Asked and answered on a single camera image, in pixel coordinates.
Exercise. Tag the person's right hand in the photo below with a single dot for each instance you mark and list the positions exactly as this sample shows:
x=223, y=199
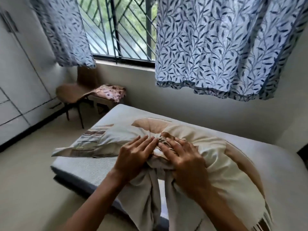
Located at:
x=190, y=170

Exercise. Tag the person's left forearm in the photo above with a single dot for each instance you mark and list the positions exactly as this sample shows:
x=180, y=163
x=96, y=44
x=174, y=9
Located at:
x=96, y=206

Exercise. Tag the brown striped patchwork blanket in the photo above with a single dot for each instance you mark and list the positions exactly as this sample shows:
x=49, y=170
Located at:
x=216, y=151

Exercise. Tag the wide blue leaf print curtain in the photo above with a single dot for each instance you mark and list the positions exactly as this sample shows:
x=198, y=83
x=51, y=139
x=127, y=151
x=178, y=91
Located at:
x=216, y=45

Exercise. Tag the person's left hand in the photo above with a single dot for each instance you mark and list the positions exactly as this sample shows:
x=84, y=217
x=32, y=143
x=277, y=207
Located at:
x=134, y=158

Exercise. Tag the narrow blue leaf print curtain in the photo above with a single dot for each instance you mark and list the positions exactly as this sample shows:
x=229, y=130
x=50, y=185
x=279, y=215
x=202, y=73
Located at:
x=65, y=33

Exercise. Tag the black framed window with grille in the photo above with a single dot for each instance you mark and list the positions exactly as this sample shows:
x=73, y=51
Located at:
x=125, y=61

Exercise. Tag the white textured mattress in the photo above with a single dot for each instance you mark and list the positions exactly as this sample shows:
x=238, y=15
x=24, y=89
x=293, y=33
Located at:
x=284, y=170

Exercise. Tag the pink floral bed sheet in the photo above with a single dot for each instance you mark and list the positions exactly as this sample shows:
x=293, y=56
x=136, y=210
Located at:
x=112, y=91

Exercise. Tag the brown chair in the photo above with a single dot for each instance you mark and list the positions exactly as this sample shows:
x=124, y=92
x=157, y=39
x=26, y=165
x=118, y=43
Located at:
x=69, y=92

